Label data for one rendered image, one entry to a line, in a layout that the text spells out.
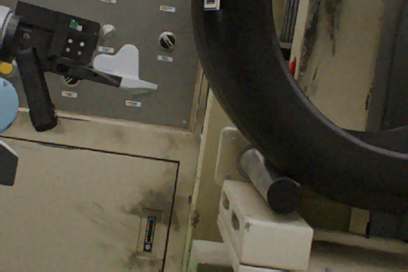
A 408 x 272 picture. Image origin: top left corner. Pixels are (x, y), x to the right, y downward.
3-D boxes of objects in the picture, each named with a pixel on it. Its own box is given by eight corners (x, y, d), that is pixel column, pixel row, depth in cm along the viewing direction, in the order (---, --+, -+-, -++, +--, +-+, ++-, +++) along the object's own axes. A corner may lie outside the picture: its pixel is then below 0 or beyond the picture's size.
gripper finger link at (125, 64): (166, 55, 122) (99, 35, 122) (154, 97, 123) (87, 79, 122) (166, 54, 126) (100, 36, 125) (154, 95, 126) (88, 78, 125)
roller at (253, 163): (243, 145, 152) (270, 151, 152) (237, 171, 152) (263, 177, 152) (271, 176, 117) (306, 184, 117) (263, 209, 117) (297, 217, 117)
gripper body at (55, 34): (102, 24, 121) (13, -2, 120) (86, 86, 121) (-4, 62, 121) (105, 25, 129) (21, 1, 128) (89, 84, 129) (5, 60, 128)
